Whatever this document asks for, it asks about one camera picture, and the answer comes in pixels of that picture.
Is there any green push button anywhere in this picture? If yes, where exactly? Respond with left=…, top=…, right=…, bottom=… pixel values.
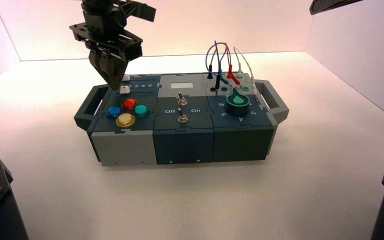
left=133, top=104, right=151, bottom=118

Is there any green rotary knob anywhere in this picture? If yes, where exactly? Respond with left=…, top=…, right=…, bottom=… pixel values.
left=226, top=87, right=251, bottom=117

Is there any blue jumper cable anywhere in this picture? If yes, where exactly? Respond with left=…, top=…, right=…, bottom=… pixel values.
left=205, top=42, right=230, bottom=86

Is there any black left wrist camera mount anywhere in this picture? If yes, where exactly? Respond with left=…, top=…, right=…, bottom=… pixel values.
left=112, top=0, right=157, bottom=23

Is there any blue push button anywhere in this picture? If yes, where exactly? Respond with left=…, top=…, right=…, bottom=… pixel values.
left=106, top=105, right=123, bottom=120

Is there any red jumper cable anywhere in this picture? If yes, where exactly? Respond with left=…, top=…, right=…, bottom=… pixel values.
left=225, top=44, right=243, bottom=86

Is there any red push button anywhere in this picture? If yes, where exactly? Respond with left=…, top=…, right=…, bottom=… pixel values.
left=122, top=97, right=138, bottom=112

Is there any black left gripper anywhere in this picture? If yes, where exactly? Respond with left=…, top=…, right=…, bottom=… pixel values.
left=69, top=9, right=143, bottom=91

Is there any black jumper cable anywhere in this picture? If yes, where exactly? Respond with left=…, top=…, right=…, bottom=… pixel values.
left=209, top=40, right=224, bottom=92

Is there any yellow push button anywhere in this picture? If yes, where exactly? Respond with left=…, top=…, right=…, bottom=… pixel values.
left=115, top=112, right=137, bottom=128

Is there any grey and teal control box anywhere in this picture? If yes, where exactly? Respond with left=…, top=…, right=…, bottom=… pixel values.
left=74, top=72, right=290, bottom=167

